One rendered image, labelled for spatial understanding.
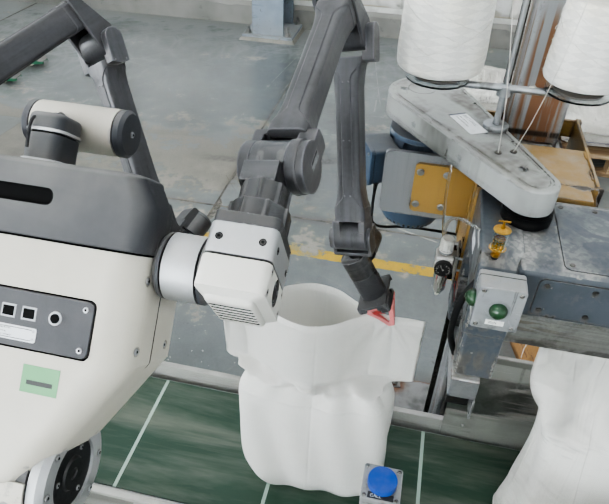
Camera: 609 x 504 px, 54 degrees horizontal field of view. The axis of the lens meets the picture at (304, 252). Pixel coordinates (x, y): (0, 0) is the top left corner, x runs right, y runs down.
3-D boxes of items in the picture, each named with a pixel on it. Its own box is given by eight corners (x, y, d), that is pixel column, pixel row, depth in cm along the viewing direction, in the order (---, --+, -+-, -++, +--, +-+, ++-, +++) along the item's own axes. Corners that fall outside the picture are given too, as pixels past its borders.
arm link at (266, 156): (235, 189, 80) (272, 190, 78) (253, 126, 84) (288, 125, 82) (261, 219, 88) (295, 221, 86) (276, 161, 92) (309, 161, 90)
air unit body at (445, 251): (427, 300, 130) (438, 244, 121) (428, 287, 134) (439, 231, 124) (447, 304, 130) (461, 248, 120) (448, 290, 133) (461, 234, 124)
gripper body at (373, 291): (393, 279, 132) (380, 254, 128) (388, 310, 124) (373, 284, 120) (366, 286, 134) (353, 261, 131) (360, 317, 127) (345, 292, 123)
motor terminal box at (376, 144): (365, 196, 140) (369, 152, 133) (352, 174, 148) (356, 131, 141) (398, 192, 141) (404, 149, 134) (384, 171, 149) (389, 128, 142)
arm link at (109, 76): (70, 43, 121) (98, 26, 114) (94, 42, 126) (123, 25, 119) (135, 244, 129) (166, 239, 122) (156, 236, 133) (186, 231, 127)
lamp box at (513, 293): (469, 325, 100) (480, 285, 94) (469, 307, 103) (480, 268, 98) (515, 333, 99) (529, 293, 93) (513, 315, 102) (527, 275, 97)
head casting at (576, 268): (451, 373, 114) (484, 252, 96) (454, 290, 133) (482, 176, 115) (616, 404, 110) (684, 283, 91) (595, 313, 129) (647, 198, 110)
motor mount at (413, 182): (377, 213, 141) (385, 152, 131) (380, 198, 146) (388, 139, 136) (500, 231, 137) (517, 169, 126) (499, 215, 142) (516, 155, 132)
